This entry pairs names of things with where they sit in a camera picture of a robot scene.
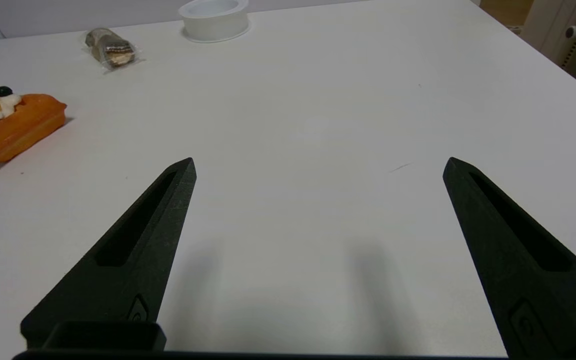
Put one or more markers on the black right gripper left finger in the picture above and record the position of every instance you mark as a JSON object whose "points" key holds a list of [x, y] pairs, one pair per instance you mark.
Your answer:
{"points": [[133, 260]]}

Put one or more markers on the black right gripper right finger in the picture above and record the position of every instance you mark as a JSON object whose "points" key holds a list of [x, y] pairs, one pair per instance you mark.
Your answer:
{"points": [[533, 295]]}

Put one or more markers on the orange toy waffle with fruit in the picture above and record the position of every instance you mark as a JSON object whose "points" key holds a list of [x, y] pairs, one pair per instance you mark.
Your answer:
{"points": [[18, 125]]}

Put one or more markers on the wrapped chocolate cookie snack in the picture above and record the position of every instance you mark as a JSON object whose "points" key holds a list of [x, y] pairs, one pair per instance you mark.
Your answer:
{"points": [[110, 47]]}

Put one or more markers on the white round shallow container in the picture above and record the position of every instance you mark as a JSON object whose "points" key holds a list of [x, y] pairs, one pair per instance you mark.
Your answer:
{"points": [[214, 22]]}

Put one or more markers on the white side shelf cart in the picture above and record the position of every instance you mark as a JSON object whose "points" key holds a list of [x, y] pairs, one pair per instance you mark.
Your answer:
{"points": [[548, 25]]}

